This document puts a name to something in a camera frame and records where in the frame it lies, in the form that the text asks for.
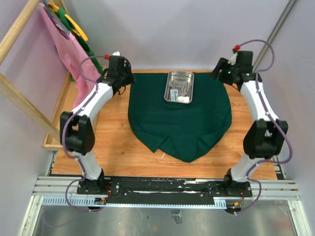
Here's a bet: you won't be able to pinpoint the dark green surgical cloth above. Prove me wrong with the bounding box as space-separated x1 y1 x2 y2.
128 73 232 163

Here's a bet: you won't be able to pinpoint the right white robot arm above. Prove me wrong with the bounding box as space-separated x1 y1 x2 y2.
212 58 288 197

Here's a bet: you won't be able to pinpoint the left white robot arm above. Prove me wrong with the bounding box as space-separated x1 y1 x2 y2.
60 52 135 195

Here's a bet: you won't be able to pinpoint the steel surgical instruments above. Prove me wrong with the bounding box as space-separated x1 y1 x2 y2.
168 80 190 96

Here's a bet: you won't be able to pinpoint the pink shirt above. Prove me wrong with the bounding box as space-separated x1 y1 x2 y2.
38 3 100 108

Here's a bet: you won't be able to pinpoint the green garment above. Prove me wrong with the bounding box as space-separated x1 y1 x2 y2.
58 8 103 74

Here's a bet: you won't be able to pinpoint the steel instrument tray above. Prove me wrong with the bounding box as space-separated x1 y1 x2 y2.
164 71 194 104

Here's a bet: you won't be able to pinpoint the white cotton balls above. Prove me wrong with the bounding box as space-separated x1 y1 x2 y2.
177 96 190 103

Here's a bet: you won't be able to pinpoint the green white packet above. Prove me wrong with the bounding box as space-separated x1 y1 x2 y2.
169 89 179 102

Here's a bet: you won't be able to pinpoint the grey hanger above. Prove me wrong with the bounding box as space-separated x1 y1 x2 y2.
43 0 70 40

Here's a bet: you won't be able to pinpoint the yellow hanger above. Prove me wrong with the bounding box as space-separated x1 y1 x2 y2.
47 0 88 42

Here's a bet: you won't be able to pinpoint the wooden clothes rack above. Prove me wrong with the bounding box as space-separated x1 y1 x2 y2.
0 10 66 153

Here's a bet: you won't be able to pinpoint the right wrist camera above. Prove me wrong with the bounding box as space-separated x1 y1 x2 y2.
228 51 253 73

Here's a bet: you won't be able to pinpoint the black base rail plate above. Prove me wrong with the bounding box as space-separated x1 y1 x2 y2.
77 177 252 203

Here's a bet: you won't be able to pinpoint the grey slotted cable duct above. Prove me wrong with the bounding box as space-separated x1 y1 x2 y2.
42 196 227 209

